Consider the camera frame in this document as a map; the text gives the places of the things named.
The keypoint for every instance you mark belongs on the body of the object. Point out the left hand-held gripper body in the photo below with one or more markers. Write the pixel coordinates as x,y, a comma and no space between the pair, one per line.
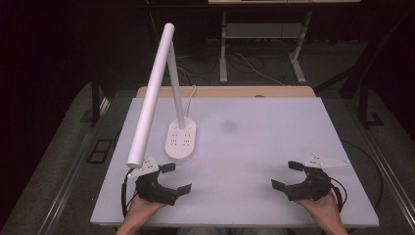
153,191

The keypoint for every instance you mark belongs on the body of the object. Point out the person's right hand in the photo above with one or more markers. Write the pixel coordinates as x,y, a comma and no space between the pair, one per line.
323,207

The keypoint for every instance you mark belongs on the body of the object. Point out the black metal stand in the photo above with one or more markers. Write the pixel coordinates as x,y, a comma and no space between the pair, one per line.
362,98
95,104

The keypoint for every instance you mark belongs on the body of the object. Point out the grey metal desk frame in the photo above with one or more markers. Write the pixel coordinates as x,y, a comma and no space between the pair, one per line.
223,49

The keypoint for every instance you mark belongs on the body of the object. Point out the aluminium floor rail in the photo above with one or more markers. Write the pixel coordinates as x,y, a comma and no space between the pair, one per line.
65,182
388,173

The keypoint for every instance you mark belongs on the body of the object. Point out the person's left hand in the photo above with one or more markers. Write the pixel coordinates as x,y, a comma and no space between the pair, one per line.
142,205

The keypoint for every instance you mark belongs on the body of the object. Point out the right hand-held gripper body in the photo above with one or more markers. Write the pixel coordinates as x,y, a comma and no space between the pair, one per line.
313,189

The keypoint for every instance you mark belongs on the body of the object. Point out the white desk lamp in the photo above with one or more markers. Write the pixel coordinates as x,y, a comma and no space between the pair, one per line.
152,89

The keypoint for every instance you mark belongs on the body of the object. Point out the white table mat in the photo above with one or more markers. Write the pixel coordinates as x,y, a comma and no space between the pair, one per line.
241,156

